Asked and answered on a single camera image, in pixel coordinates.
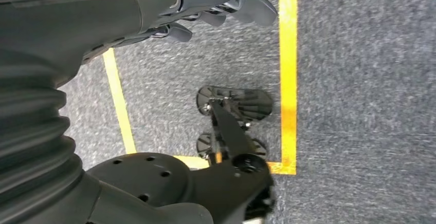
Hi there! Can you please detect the black robot left foot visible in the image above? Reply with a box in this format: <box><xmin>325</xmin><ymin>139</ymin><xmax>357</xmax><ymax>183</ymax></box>
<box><xmin>195</xmin><ymin>85</ymin><xmax>274</xmax><ymax>122</ymax></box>

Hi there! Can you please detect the black robot foot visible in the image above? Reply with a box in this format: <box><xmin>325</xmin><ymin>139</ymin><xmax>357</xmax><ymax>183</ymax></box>
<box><xmin>195</xmin><ymin>85</ymin><xmax>274</xmax><ymax>122</ymax></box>
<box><xmin>196</xmin><ymin>132</ymin><xmax>268</xmax><ymax>164</ymax></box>

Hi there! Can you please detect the black robot right foot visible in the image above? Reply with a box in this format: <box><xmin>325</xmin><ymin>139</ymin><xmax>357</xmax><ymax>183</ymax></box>
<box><xmin>196</xmin><ymin>132</ymin><xmax>268</xmax><ymax>164</ymax></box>

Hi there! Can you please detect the yellow floor tape square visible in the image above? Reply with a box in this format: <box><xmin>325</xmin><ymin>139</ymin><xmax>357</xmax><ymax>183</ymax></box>
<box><xmin>102</xmin><ymin>0</ymin><xmax>299</xmax><ymax>176</ymax></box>

